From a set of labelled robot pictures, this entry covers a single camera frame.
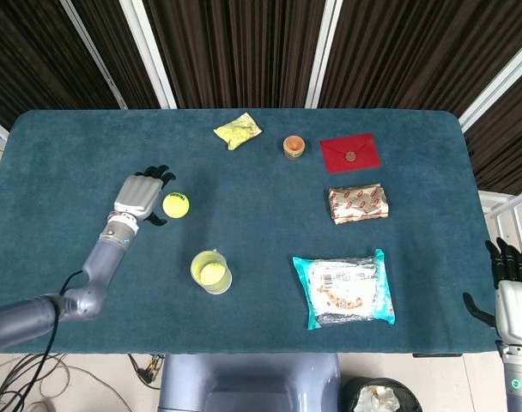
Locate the yellow crumpled snack packet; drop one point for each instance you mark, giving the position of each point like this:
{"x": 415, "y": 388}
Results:
{"x": 237, "y": 131}

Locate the yellow tennis ball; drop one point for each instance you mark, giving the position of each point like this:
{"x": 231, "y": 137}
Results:
{"x": 211, "y": 273}
{"x": 175, "y": 206}

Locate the teal white food bag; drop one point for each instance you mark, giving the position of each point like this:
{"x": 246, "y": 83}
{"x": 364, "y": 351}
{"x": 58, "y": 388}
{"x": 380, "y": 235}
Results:
{"x": 344, "y": 289}

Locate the white metal rack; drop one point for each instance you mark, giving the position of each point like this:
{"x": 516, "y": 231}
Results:
{"x": 501, "y": 206}

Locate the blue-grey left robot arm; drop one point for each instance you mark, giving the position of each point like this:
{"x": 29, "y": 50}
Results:
{"x": 102, "y": 266}

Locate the white partition post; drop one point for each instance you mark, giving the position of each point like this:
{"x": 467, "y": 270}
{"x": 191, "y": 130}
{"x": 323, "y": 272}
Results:
{"x": 93, "y": 56}
{"x": 147, "y": 51}
{"x": 322, "y": 51}
{"x": 497, "y": 86}

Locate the black trash bin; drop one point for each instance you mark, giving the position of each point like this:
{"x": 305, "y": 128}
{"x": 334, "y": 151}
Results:
{"x": 351, "y": 390}

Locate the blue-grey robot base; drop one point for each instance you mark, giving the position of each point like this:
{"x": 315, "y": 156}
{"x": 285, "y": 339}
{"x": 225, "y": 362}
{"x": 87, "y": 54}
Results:
{"x": 248, "y": 377}

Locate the red envelope gold seal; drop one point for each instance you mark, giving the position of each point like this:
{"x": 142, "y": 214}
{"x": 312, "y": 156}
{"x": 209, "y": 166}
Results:
{"x": 351, "y": 161}

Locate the gold red printed packet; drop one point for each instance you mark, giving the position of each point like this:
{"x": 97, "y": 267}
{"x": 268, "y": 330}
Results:
{"x": 359, "y": 204}

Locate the teal velvet table cloth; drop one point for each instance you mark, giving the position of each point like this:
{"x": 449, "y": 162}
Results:
{"x": 252, "y": 214}

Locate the clear plastic cup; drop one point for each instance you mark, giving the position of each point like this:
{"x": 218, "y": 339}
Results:
{"x": 201, "y": 259}

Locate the small orange patterned cup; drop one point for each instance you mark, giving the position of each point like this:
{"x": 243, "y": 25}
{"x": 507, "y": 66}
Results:
{"x": 294, "y": 146}

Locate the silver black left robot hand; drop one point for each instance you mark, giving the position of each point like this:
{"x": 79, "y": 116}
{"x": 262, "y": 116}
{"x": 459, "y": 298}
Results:
{"x": 138, "y": 193}

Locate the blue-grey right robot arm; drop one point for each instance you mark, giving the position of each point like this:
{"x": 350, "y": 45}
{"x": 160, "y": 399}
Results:
{"x": 520, "y": 377}

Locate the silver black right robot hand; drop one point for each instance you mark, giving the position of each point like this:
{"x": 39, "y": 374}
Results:
{"x": 516, "y": 304}

